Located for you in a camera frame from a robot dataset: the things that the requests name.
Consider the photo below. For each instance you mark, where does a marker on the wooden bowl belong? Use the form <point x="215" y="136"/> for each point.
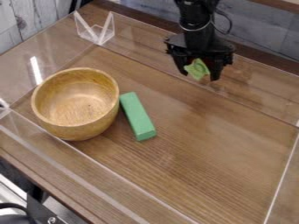
<point x="75" y="103"/>

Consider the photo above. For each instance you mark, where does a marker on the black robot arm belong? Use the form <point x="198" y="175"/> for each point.
<point x="202" y="20"/>

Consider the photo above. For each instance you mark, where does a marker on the green rectangular block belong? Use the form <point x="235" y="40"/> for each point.
<point x="137" y="117"/>

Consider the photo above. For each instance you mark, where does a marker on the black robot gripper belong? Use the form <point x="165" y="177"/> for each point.
<point x="214" y="49"/>

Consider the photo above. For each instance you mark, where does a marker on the black metal table bracket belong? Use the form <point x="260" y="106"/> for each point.
<point x="41" y="214"/>

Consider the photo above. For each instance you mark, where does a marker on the clear acrylic tray enclosure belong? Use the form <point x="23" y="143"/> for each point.
<point x="222" y="164"/>

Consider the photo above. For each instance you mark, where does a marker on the red plush fruit green leaves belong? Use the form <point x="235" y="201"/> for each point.
<point x="196" y="69"/>

